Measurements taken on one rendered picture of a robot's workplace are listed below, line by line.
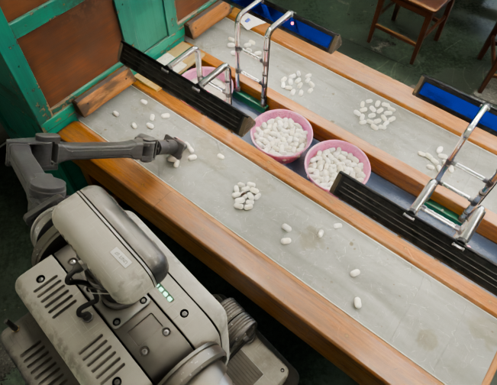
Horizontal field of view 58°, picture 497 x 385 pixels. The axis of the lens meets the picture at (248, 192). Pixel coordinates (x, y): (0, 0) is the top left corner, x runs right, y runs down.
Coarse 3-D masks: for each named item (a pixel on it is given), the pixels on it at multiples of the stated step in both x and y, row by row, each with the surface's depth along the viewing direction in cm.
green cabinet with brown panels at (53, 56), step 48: (0, 0) 142; (48, 0) 155; (96, 0) 171; (144, 0) 189; (192, 0) 214; (0, 48) 149; (48, 48) 165; (96, 48) 183; (144, 48) 205; (48, 96) 177
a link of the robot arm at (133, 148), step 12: (60, 144) 137; (72, 144) 141; (84, 144) 144; (96, 144) 147; (108, 144) 150; (120, 144) 153; (132, 144) 156; (144, 144) 159; (60, 156) 138; (72, 156) 140; (84, 156) 143; (96, 156) 147; (108, 156) 150; (120, 156) 154; (132, 156) 157; (144, 156) 162; (48, 168) 137
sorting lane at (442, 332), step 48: (144, 96) 204; (192, 144) 188; (192, 192) 174; (288, 192) 175; (336, 240) 164; (336, 288) 153; (384, 288) 153; (432, 288) 154; (384, 336) 144; (432, 336) 144; (480, 336) 145; (480, 384) 136
